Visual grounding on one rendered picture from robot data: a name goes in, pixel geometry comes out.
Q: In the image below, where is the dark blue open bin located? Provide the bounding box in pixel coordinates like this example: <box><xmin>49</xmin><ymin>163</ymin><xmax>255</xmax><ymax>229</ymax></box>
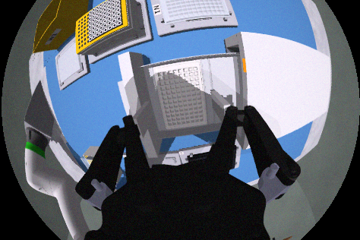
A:
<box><xmin>114</xmin><ymin>177</ymin><xmax>127</xmax><ymax>192</ymax></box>

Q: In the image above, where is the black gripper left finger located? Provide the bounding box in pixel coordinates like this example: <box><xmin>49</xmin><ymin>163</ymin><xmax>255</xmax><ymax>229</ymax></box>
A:
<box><xmin>75</xmin><ymin>101</ymin><xmax>159</xmax><ymax>212</ymax></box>

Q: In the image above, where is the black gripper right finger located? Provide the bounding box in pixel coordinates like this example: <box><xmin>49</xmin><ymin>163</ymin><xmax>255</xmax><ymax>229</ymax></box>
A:
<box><xmin>187</xmin><ymin>91</ymin><xmax>301</xmax><ymax>212</ymax></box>

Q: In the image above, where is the yellow open bin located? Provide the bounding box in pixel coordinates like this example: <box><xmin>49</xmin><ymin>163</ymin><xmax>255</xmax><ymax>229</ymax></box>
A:
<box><xmin>33</xmin><ymin>0</ymin><xmax>89</xmax><ymax>53</ymax></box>

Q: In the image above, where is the blue bench mat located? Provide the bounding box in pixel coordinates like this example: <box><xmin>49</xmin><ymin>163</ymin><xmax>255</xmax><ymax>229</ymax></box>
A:
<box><xmin>43</xmin><ymin>0</ymin><xmax>317</xmax><ymax>183</ymax></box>

